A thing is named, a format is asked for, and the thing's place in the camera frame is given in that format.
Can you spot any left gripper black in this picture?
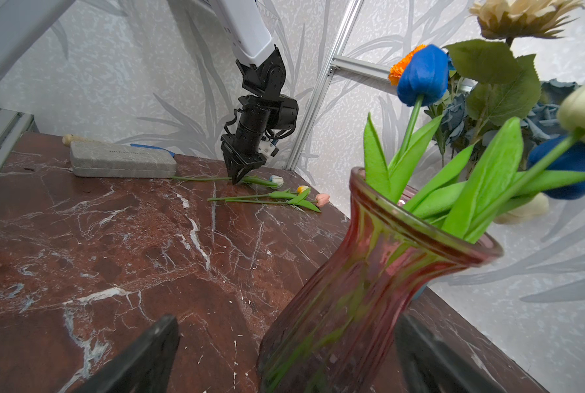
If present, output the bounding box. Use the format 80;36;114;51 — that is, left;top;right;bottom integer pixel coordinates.
221;134;267;184

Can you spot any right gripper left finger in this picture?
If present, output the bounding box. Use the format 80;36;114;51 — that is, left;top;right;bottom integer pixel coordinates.
75;315;179;392

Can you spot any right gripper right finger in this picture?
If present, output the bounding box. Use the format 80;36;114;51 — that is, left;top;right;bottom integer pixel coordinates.
394;315;504;393

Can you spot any red glass vase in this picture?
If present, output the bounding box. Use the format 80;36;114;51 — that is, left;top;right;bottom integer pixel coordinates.
257;167;503;392

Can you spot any blue tulip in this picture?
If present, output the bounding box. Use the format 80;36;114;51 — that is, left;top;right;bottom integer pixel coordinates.
364;45;449;203
404;141;585;221

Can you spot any orange marigold flower stem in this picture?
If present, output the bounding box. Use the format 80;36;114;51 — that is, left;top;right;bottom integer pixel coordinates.
387;44;426;87

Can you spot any light blue rose bouquet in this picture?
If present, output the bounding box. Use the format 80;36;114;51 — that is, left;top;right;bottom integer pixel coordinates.
424;78;580;160

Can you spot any beige sunflower stem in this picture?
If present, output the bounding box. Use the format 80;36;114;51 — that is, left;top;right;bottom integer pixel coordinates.
446;1;585;144

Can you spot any pale yellow tulip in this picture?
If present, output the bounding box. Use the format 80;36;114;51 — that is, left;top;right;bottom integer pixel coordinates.
441;85;585;243

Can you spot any white blue-tinted tulip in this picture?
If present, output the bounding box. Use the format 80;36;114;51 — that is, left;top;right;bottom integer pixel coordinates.
169;176;284;189

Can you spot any cream white tulip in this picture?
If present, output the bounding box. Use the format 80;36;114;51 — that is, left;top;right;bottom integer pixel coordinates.
494;193;550;225

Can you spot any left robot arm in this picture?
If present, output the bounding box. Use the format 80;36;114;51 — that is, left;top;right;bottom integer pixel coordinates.
0;1;298;184

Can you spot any blue hand shovel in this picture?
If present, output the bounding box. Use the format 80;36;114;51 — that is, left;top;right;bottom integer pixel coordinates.
130;143;175;157

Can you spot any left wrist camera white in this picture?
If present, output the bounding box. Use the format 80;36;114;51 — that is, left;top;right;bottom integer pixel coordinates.
258;140;279;159

